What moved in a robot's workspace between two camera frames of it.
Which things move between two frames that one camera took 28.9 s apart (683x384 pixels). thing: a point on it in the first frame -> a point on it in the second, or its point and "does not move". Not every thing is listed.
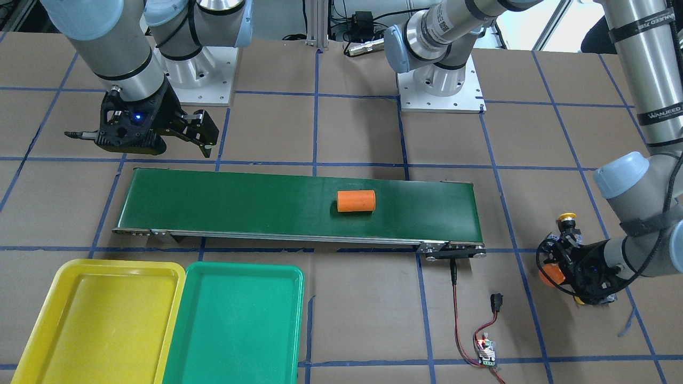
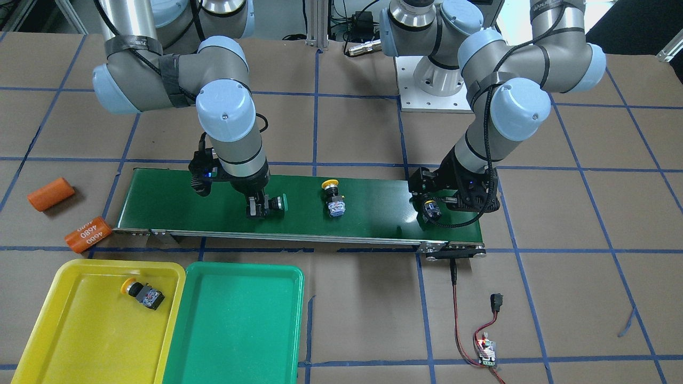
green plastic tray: (237, 323) does not move
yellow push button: (566, 221) -> (147, 294)
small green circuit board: (486, 351) does not move
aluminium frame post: (317, 23) does not move
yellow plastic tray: (108, 321) does not move
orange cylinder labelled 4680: (554, 271) -> (88, 235)
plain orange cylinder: (358, 200) -> (44, 197)
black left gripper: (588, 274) -> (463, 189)
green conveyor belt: (440, 217) does not move
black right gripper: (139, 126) -> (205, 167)
